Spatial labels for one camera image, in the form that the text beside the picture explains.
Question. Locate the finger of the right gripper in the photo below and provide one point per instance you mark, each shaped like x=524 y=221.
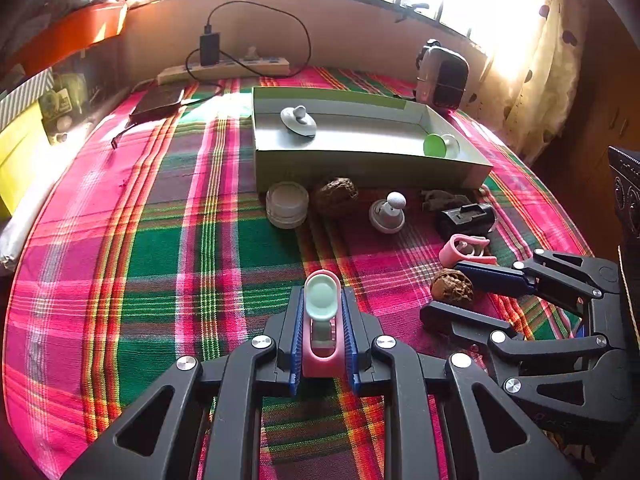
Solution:
x=499 y=335
x=530 y=279

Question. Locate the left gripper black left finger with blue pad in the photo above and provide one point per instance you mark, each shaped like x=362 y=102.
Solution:
x=202 y=419

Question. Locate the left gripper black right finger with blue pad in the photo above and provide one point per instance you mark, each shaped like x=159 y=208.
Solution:
x=444 y=418

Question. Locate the brown walnut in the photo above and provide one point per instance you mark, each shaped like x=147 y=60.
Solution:
x=335 y=198
x=451 y=286

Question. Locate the pink clip with mint cap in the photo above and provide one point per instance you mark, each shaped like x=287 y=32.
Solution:
x=323 y=328

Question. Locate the white panda phone holder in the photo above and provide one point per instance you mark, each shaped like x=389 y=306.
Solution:
x=298 y=120

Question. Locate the small black device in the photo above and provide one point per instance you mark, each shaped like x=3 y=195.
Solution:
x=471 y=220

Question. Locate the grey white knob holder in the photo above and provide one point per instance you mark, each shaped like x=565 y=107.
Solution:
x=388 y=215

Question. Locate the plaid bedspread cloth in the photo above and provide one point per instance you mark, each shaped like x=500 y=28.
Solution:
x=162 y=248

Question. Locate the cream dotted curtain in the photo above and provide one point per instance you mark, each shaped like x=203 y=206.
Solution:
x=528 y=86

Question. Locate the clear round plastic container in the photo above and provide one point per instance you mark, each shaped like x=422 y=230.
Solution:
x=287 y=205

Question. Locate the white open cardboard box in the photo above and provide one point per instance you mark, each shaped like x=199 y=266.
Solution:
x=377 y=141

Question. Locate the white power strip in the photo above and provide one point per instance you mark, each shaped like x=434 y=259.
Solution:
x=225 y=69

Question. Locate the dark smartphone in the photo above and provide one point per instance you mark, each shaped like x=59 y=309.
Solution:
x=159 y=102

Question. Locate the yellow box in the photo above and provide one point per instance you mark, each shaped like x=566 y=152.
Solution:
x=24 y=145

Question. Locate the black charger adapter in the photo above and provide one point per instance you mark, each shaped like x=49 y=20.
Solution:
x=209 y=49

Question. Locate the orange plastic tray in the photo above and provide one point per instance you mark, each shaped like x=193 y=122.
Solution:
x=78 y=31

